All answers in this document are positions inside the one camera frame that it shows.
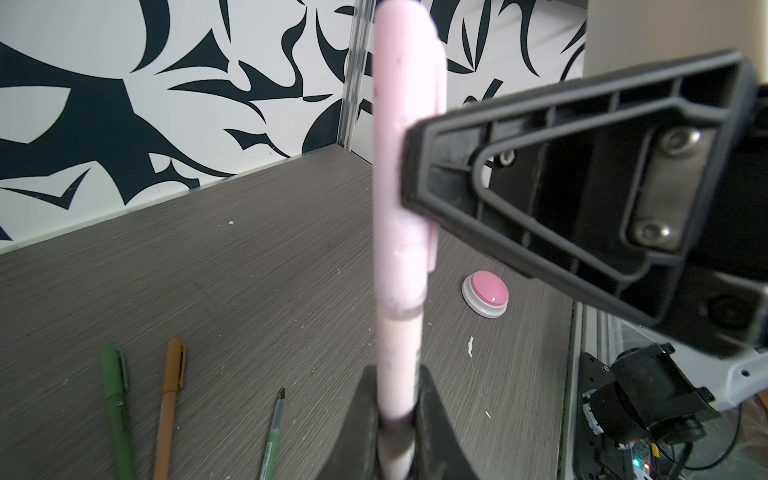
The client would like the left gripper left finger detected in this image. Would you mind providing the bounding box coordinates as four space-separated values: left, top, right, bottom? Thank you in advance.
317 365 379 480

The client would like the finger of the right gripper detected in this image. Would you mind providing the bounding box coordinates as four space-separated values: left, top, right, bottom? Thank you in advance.
401 51 767 358

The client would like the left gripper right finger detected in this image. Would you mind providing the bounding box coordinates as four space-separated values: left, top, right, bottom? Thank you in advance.
416 364 478 480

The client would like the dark green pen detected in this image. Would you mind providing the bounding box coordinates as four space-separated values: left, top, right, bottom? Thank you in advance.
257 387 286 480

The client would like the orange pen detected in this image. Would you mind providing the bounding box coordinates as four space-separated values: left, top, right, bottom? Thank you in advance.
153 391 177 480

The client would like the orange pen cap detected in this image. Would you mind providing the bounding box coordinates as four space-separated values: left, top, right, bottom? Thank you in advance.
162 338 186 395

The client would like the light green pen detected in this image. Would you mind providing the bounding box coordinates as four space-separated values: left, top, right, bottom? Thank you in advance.
107 397 135 480

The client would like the light green pen cap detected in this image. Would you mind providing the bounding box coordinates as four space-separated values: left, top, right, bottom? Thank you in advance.
99 345 128 399

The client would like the pink pen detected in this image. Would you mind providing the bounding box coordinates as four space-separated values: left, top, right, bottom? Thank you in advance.
376 311 423 479

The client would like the pink round button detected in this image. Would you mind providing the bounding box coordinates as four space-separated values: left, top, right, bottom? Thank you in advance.
462 270 509 319

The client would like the green lit circuit board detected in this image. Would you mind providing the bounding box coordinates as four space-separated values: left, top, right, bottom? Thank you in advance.
628 440 666 480

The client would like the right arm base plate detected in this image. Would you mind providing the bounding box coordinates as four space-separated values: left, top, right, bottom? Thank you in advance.
572 352 626 479

